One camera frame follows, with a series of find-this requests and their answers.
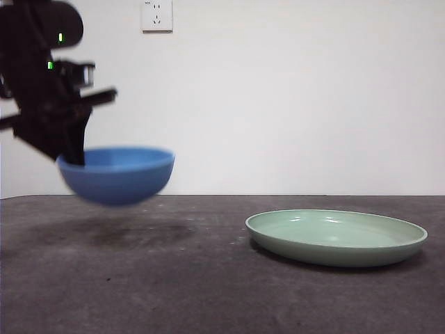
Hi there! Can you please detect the blue ribbed bowl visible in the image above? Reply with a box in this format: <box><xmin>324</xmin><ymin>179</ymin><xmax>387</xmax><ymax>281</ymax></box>
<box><xmin>56</xmin><ymin>145</ymin><xmax>176</xmax><ymax>207</ymax></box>

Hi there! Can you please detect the pale green round plate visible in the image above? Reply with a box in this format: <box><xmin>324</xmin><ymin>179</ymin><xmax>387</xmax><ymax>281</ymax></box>
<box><xmin>245</xmin><ymin>208</ymin><xmax>429</xmax><ymax>269</ymax></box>

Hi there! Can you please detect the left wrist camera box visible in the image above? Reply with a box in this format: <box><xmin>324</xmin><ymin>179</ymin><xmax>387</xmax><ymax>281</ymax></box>
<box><xmin>55</xmin><ymin>59</ymin><xmax>97</xmax><ymax>88</ymax></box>

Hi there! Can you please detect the white wall socket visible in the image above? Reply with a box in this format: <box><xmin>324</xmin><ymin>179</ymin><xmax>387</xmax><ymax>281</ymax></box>
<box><xmin>141</xmin><ymin>0</ymin><xmax>174</xmax><ymax>35</ymax></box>

